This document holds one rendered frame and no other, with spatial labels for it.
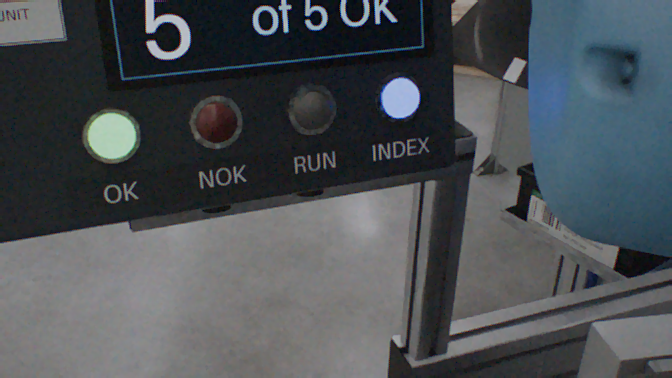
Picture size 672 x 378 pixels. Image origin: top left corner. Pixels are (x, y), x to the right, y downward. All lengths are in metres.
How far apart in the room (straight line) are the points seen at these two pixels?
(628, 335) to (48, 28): 0.34
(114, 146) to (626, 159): 0.24
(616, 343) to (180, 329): 1.63
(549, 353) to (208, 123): 0.42
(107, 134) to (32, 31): 0.05
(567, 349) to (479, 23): 0.50
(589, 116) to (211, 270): 2.04
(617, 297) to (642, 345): 0.29
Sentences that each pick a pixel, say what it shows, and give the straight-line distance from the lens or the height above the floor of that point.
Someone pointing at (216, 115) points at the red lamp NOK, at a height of 1.12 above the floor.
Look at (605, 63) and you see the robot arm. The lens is 0.17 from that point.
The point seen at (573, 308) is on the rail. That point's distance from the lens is 0.70.
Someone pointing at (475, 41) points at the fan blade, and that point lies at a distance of 1.01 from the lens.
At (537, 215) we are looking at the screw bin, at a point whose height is 0.83.
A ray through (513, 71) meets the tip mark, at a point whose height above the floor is 0.94.
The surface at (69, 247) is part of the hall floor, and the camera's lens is 2.38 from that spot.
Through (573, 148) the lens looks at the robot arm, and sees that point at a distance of 0.18.
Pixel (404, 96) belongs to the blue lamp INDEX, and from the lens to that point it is 0.38.
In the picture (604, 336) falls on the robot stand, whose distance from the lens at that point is 0.44.
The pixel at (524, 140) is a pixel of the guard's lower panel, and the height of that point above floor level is 0.20.
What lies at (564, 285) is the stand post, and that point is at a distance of 1.49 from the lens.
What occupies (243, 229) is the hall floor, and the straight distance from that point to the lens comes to 2.36.
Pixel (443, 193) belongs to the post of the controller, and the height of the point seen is 1.01.
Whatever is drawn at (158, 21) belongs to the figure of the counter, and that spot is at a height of 1.16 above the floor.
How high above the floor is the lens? 1.26
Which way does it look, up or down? 29 degrees down
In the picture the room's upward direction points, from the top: 1 degrees clockwise
